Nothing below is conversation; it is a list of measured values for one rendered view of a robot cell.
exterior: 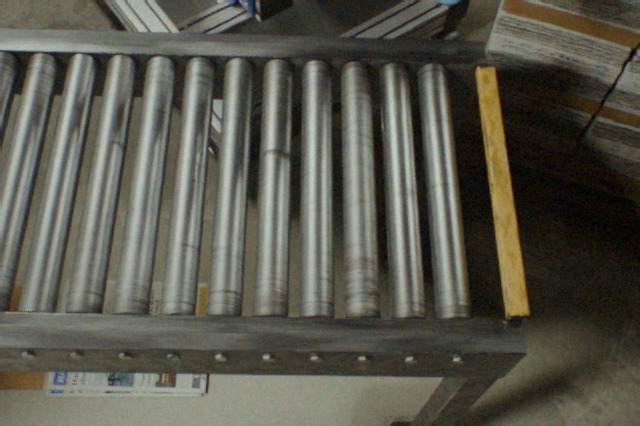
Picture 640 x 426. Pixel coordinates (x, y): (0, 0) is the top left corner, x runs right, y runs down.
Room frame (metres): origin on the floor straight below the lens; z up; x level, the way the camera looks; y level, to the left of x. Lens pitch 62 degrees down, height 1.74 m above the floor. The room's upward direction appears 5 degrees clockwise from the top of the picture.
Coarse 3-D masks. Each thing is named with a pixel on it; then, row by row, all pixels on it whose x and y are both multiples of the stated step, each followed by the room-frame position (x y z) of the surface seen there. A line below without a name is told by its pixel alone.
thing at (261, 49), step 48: (0, 48) 0.76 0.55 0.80; (48, 48) 0.76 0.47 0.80; (96, 48) 0.77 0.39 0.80; (144, 48) 0.78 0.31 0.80; (192, 48) 0.79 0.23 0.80; (240, 48) 0.80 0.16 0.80; (288, 48) 0.81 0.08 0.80; (336, 48) 0.82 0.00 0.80; (384, 48) 0.83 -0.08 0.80; (432, 48) 0.84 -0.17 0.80; (480, 48) 0.85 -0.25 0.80; (96, 96) 0.76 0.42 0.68; (336, 96) 0.79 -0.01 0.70
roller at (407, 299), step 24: (384, 72) 0.78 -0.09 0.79; (408, 72) 0.79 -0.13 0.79; (384, 96) 0.73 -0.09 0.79; (408, 96) 0.74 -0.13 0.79; (384, 120) 0.69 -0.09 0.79; (408, 120) 0.69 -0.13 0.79; (384, 144) 0.65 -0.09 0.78; (408, 144) 0.64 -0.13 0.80; (384, 168) 0.60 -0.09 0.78; (408, 168) 0.59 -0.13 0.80; (408, 192) 0.55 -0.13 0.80; (408, 216) 0.51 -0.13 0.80; (408, 240) 0.47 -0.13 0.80; (408, 264) 0.43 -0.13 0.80; (408, 288) 0.40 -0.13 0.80; (408, 312) 0.36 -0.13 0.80
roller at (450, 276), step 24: (432, 72) 0.78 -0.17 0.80; (432, 96) 0.74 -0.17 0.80; (432, 120) 0.69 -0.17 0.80; (432, 144) 0.64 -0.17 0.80; (432, 168) 0.60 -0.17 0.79; (456, 168) 0.61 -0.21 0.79; (432, 192) 0.56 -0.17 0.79; (456, 192) 0.56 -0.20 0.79; (432, 216) 0.52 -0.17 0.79; (456, 216) 0.52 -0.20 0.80; (432, 240) 0.48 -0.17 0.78; (456, 240) 0.48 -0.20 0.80; (432, 264) 0.45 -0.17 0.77; (456, 264) 0.44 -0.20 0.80; (456, 288) 0.40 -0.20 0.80; (456, 312) 0.37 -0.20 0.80
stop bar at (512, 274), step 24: (480, 72) 0.78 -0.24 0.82; (480, 96) 0.73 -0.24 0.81; (504, 144) 0.64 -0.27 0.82; (504, 168) 0.60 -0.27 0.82; (504, 192) 0.55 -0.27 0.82; (504, 216) 0.51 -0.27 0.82; (504, 240) 0.47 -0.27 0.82; (504, 264) 0.44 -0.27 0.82; (504, 288) 0.40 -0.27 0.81; (528, 312) 0.37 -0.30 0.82
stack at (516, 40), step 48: (528, 0) 1.12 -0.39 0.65; (576, 0) 1.10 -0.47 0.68; (624, 0) 1.07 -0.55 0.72; (528, 48) 1.11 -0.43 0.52; (576, 48) 1.08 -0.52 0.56; (624, 48) 1.06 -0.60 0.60; (528, 96) 1.10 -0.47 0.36; (624, 96) 1.05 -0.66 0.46; (480, 144) 1.11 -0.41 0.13; (528, 144) 1.09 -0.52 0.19; (576, 144) 1.06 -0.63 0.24; (624, 144) 1.03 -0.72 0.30; (576, 192) 1.05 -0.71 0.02; (624, 192) 1.01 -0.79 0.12
